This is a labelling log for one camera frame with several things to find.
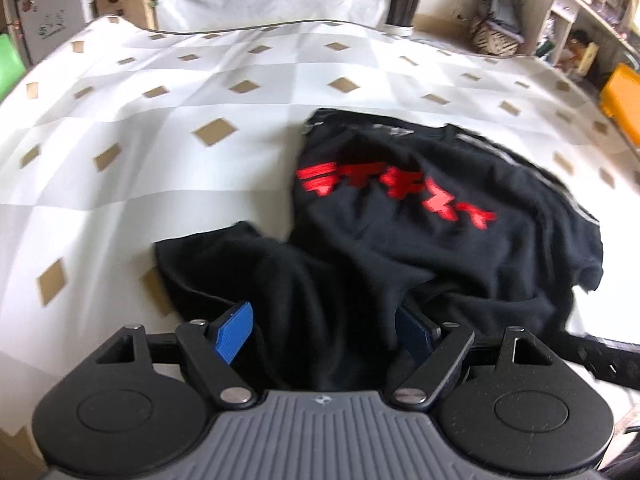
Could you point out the woven patterned basket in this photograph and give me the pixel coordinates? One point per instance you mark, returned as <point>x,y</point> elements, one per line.
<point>492,42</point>

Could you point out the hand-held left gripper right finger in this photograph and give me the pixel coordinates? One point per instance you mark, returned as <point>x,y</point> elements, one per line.
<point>412,332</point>

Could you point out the white fridge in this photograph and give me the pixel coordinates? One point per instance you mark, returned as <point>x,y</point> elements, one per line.
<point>50,20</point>

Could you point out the cardboard box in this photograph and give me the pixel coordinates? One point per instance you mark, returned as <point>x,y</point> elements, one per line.
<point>130,10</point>

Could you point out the checkered tablecloth with tan diamonds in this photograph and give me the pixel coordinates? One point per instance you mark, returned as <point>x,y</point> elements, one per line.
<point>150,110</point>

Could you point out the green plastic chair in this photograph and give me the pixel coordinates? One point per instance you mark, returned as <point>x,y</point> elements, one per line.
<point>9,67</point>

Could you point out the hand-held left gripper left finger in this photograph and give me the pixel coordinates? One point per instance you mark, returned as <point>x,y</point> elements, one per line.
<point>232,332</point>

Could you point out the grey backpack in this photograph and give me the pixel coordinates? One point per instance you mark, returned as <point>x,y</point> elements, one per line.
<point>500,0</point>

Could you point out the yellow plastic chair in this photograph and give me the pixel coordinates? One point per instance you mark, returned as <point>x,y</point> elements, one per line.
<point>622,97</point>

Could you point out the black t-shirt with red print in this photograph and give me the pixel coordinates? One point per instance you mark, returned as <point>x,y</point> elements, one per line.
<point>400,260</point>

